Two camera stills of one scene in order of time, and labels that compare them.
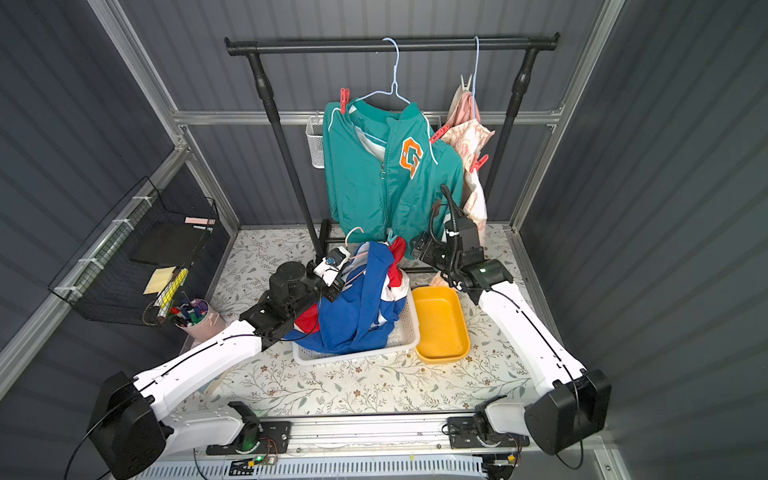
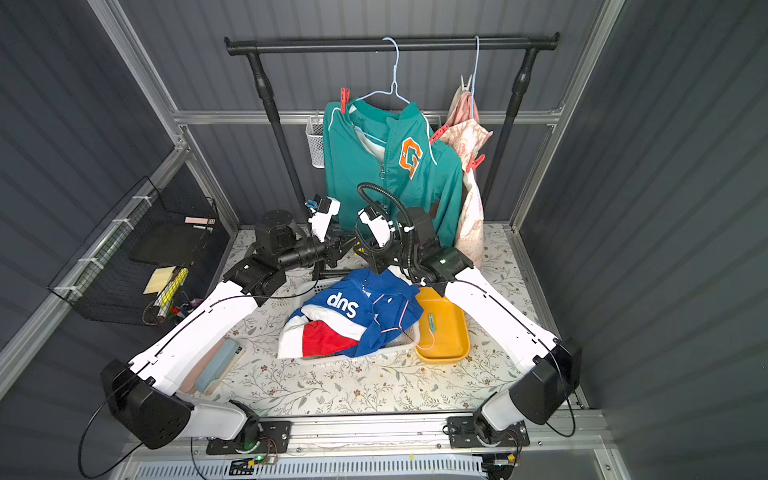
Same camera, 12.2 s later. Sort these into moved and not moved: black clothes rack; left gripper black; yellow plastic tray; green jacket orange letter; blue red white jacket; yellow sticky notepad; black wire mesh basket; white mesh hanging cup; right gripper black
Moved: right gripper black; blue red white jacket; left gripper black
Not moved: green jacket orange letter; black wire mesh basket; white mesh hanging cup; black clothes rack; yellow plastic tray; yellow sticky notepad
